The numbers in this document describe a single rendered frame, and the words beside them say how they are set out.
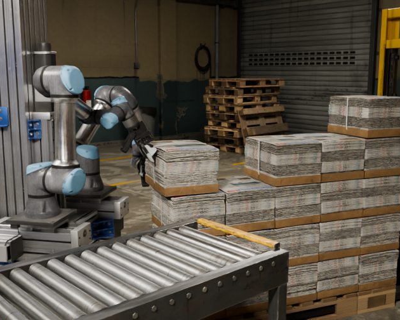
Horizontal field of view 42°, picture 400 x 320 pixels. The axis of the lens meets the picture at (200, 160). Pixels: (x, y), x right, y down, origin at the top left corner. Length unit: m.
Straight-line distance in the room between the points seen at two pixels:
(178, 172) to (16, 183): 0.76
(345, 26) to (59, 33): 5.17
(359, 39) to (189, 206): 7.81
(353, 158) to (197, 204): 0.96
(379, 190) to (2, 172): 2.07
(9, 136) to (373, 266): 2.17
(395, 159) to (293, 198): 0.71
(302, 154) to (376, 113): 0.53
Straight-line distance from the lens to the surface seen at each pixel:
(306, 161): 2.85
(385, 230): 3.29
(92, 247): 1.96
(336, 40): 10.32
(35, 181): 2.30
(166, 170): 2.50
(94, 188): 2.74
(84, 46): 9.72
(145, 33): 10.47
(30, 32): 2.56
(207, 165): 2.57
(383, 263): 3.36
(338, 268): 3.15
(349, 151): 3.01
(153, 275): 1.70
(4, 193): 2.61
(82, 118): 2.53
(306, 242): 2.96
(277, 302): 1.95
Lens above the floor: 1.44
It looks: 10 degrees down
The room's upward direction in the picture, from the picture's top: straight up
